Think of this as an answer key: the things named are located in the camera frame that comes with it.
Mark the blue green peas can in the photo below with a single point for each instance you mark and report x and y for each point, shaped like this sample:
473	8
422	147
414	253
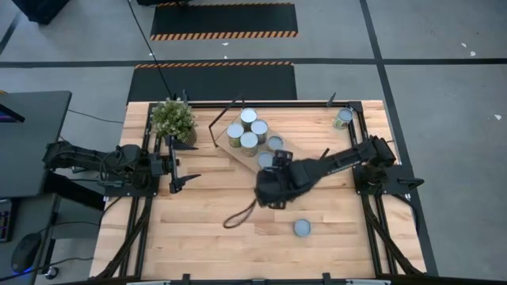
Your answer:
260	127

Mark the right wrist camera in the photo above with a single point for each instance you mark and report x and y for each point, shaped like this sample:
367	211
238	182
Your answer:
283	159

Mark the grey desk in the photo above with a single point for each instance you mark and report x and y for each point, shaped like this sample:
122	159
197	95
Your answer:
31	213

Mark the peaches can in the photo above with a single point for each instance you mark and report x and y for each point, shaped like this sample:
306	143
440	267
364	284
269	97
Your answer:
249	139

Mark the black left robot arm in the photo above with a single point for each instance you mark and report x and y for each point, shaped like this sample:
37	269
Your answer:
79	156

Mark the green oranges can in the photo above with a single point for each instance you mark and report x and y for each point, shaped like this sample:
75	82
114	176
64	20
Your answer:
235	130

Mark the black framed wooden shelf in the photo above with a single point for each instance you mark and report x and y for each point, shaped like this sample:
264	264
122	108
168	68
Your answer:
237	153

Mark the black hazard striped floor mat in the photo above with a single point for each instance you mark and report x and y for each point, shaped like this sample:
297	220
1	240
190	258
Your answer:
214	83
222	20

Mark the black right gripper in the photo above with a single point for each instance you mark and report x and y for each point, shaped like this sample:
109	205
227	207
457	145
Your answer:
281	184

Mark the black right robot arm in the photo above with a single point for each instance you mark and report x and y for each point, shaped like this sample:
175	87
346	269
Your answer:
348	158

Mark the carrots can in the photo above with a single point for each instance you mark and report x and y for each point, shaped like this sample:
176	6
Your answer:
248	115

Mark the round desk caster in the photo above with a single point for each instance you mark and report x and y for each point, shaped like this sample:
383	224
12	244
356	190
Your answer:
52	272

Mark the black desk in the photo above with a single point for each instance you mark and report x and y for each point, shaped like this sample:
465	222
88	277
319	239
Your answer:
35	118

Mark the dark laptop screen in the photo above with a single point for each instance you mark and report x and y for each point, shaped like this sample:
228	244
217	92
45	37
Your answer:
10	115

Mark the black computer mouse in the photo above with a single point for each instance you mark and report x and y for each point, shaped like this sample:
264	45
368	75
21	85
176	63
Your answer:
25	253

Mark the artificial plant in slatted pot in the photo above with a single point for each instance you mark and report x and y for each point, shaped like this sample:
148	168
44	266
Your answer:
172	116

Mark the black box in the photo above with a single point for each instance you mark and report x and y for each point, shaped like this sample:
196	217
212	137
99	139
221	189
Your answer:
39	10

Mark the teal box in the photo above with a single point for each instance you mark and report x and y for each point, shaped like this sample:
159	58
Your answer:
302	228

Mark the dark keyboard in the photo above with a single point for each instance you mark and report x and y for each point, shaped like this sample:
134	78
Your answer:
6	221

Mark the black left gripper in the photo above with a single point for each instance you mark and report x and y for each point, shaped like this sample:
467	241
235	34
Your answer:
173	166

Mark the black aluminium rig frame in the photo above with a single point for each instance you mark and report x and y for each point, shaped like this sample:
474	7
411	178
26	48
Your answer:
277	104

